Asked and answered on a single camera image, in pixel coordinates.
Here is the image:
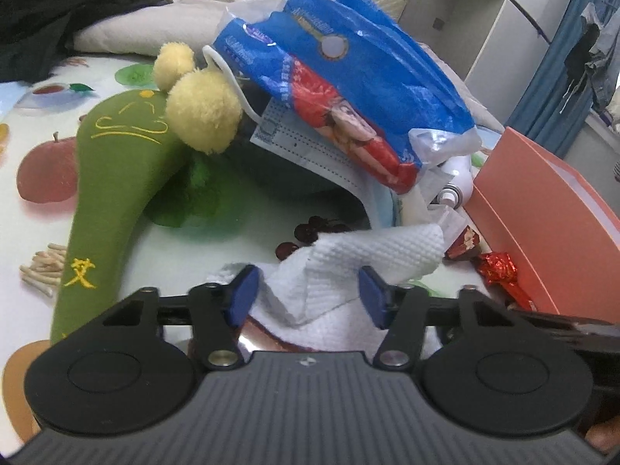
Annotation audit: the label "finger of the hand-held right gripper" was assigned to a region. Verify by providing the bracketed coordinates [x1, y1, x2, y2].
[506, 308, 620, 338]

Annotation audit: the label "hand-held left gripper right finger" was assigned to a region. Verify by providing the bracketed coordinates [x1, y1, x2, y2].
[357, 265, 522, 372]

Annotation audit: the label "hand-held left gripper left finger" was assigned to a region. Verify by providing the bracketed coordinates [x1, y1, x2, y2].
[101, 264, 262, 372]

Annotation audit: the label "white paper towel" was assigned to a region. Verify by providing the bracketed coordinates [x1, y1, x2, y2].
[207, 223, 445, 350]

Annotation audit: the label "orange cardboard box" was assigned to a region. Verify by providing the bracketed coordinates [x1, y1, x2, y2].
[472, 127, 620, 319]

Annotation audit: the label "red foil candy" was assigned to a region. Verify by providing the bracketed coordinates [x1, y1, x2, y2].
[477, 251, 539, 312]

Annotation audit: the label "dark red candy wrapper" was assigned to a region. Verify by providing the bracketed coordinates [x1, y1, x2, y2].
[444, 226, 484, 261]

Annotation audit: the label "grey and white plush penguin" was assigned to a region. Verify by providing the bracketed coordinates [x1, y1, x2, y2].
[225, 77, 375, 229]

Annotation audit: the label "white spray bottle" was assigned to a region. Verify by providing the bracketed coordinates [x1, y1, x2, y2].
[432, 154, 479, 210]

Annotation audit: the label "green plush massage hammer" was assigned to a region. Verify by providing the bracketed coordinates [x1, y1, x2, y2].
[50, 41, 244, 346]

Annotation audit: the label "fruit print bed sheet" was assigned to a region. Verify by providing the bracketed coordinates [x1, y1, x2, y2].
[0, 51, 538, 449]

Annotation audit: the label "blue curtain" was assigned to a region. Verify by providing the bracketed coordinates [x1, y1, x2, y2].
[504, 0, 620, 159]

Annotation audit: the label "hanging clothes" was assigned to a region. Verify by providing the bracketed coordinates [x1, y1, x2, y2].
[562, 2, 620, 133]

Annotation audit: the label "grey blanket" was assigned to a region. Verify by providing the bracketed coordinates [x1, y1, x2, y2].
[74, 0, 229, 57]

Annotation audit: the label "white cabinet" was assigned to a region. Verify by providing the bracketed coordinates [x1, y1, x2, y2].
[397, 0, 554, 84]

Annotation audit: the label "black clothing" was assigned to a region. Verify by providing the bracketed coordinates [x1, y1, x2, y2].
[0, 0, 164, 84]

